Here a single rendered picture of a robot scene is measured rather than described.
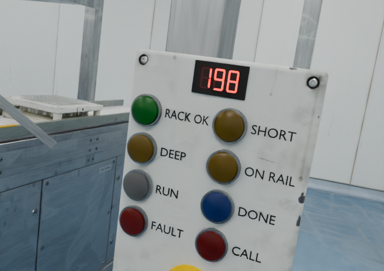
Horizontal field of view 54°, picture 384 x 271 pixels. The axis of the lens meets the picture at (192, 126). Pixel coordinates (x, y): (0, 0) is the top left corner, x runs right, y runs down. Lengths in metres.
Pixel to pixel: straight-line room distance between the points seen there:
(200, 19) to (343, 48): 3.76
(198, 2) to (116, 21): 4.14
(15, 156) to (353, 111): 3.49
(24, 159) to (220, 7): 0.91
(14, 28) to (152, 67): 4.92
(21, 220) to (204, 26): 1.06
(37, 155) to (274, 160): 0.99
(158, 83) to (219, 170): 0.10
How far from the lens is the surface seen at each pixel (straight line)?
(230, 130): 0.31
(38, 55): 5.02
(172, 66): 0.34
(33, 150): 1.21
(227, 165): 0.32
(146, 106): 0.34
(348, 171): 4.24
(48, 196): 1.40
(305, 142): 0.31
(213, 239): 0.34
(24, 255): 1.41
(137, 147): 0.35
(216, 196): 0.33
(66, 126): 1.29
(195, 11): 0.40
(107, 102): 1.95
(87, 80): 1.84
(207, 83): 0.32
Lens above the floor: 1.07
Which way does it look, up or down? 9 degrees down
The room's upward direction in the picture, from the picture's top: 8 degrees clockwise
